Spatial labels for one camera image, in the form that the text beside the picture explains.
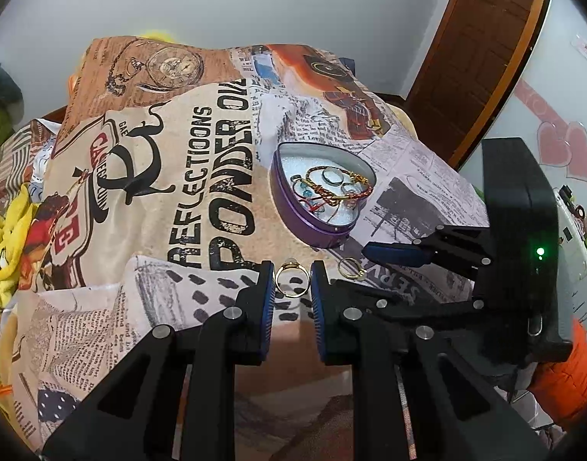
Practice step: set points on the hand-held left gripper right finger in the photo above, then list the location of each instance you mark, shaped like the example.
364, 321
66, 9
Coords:
318, 302

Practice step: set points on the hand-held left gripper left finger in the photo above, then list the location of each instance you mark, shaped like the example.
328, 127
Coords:
268, 300

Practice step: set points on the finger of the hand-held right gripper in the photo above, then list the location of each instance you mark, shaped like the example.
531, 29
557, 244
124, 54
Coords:
389, 252
447, 315

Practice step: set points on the red gold bangle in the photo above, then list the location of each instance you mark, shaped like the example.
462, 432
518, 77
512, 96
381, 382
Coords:
344, 197

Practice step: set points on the purple heart-shaped tin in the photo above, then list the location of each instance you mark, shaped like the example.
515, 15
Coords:
293, 223

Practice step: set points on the white wardrobe with pink hearts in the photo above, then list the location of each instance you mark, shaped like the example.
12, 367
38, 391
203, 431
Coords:
538, 105

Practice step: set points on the printed blanket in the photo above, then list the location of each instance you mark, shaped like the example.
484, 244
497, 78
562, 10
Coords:
202, 153

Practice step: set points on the dark bag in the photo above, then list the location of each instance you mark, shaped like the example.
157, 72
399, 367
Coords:
348, 63

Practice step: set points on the brown wooden door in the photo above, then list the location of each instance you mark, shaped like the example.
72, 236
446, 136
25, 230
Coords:
481, 57

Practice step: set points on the yellow cloth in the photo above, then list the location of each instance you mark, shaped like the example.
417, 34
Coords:
5, 249

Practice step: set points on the striped brown cloth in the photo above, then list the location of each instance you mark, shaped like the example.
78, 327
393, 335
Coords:
20, 163

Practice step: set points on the yellow chair back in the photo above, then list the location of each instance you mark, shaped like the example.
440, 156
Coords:
159, 34

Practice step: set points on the pile of clothes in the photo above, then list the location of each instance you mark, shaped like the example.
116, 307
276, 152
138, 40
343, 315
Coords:
0, 91

